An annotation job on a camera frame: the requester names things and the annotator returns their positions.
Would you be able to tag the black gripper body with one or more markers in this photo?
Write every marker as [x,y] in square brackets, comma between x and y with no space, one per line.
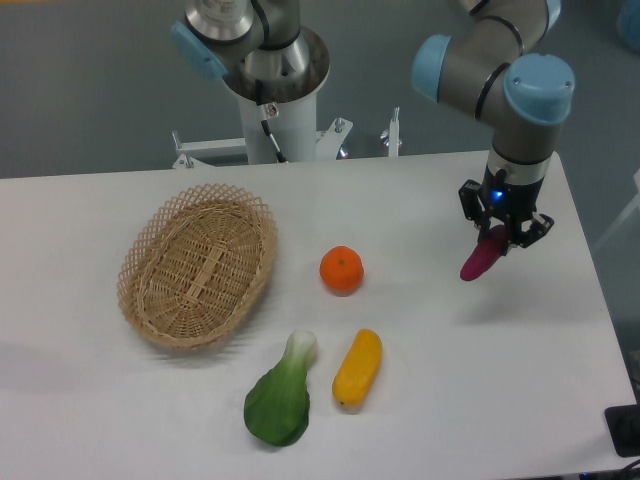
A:
[517,200]

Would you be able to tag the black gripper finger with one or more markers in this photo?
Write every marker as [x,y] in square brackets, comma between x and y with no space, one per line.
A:
[516,237]
[473,206]

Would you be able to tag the purple sweet potato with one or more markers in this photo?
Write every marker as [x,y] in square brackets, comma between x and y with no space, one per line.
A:
[486,253]

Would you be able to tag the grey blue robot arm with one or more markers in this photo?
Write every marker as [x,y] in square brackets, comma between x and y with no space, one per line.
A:
[492,74]

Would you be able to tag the woven wicker basket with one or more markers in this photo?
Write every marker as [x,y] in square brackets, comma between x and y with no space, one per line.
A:
[198,267]

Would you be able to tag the orange mandarin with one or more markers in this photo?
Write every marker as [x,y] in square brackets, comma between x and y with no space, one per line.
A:
[341,270]

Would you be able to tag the yellow corn cob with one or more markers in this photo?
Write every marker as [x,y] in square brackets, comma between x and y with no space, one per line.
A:
[358,370]

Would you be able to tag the black device at edge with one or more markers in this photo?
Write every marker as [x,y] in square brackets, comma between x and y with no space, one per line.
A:
[623,426]

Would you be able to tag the green bok choy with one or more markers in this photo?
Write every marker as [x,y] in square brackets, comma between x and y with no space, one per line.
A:
[276,409]

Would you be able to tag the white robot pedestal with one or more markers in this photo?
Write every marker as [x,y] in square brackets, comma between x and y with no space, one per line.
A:
[277,89]

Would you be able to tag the white pedestal base frame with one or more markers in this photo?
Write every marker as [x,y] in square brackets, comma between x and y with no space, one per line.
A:
[297,147]

